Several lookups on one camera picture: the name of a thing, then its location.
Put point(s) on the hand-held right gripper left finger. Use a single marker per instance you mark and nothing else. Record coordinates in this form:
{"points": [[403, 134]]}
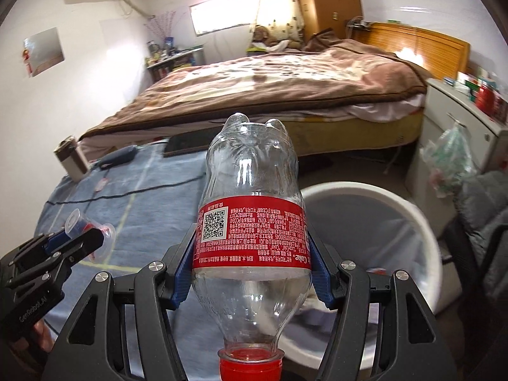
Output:
{"points": [[182, 272]]}

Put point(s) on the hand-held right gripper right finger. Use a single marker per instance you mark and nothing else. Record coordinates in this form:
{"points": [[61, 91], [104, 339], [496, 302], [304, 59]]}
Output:
{"points": [[319, 276]]}

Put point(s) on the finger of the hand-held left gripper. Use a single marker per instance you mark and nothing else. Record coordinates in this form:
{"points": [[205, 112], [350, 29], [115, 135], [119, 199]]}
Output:
{"points": [[55, 240], [75, 248]]}

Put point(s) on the small clear jelly cup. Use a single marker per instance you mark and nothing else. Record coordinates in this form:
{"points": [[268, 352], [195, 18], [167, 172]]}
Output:
{"points": [[81, 222]]}

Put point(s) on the white round waste bin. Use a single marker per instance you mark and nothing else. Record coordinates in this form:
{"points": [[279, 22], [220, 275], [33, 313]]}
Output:
{"points": [[357, 190]]}

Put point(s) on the clear plastic bottle red cap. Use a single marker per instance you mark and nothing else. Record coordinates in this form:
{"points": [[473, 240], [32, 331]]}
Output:
{"points": [[246, 174]]}

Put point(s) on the person's left hand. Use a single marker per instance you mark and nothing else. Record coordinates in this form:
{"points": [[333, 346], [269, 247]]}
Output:
{"points": [[43, 335]]}

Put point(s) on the clear bin liner bag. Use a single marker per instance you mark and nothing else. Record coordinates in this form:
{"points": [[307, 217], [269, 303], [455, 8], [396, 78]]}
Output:
{"points": [[377, 254]]}

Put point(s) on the small clear wrapper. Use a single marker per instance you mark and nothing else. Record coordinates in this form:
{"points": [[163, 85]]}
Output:
{"points": [[102, 184]]}

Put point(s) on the brown and white carton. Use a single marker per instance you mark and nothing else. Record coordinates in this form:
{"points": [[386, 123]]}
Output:
{"points": [[73, 162]]}

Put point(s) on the black case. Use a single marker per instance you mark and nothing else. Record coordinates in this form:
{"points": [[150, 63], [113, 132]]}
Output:
{"points": [[119, 156]]}

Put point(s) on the black smartphone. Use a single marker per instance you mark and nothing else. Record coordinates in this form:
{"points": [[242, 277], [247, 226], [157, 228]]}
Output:
{"points": [[186, 143]]}

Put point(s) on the clear plastic bag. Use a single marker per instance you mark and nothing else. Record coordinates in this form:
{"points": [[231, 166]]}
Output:
{"points": [[448, 154]]}

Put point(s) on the dark grey jacket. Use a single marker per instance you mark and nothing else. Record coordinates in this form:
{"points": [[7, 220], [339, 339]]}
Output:
{"points": [[484, 206]]}

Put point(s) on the bed with brown blanket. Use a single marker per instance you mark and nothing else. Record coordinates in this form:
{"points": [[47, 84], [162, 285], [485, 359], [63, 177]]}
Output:
{"points": [[258, 83]]}

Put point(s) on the white nightstand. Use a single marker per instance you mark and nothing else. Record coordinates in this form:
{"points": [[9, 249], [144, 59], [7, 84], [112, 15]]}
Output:
{"points": [[436, 107]]}

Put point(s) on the cluttered desk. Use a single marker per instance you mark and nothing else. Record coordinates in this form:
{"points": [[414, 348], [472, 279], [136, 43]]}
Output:
{"points": [[178, 61]]}

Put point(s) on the decorative branches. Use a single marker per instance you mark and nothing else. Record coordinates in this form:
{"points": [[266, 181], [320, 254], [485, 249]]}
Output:
{"points": [[164, 24]]}

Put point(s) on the green and white boxes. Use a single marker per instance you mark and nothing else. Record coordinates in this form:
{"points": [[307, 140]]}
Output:
{"points": [[468, 85]]}

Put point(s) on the brown teddy bear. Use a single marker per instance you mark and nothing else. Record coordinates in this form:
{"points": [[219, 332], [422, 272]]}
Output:
{"points": [[262, 35]]}

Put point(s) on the air conditioner pipe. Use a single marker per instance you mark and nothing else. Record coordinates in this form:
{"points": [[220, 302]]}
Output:
{"points": [[135, 6]]}

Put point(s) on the wooden headboard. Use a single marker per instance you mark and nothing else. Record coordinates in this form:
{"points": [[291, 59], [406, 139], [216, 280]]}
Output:
{"points": [[436, 51]]}

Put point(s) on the white power strip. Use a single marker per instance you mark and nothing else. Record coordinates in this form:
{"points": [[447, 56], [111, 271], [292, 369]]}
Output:
{"points": [[359, 24]]}

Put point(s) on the window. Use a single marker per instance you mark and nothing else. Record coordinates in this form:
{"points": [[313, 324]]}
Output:
{"points": [[222, 14]]}

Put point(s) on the wooden wardrobe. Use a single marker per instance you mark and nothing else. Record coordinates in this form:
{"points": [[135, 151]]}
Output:
{"points": [[329, 4]]}

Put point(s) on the patterned curtain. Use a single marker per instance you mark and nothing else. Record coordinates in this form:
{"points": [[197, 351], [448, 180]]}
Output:
{"points": [[278, 4]]}

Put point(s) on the silver wall poster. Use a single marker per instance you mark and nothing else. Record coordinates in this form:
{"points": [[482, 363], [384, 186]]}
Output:
{"points": [[43, 51]]}

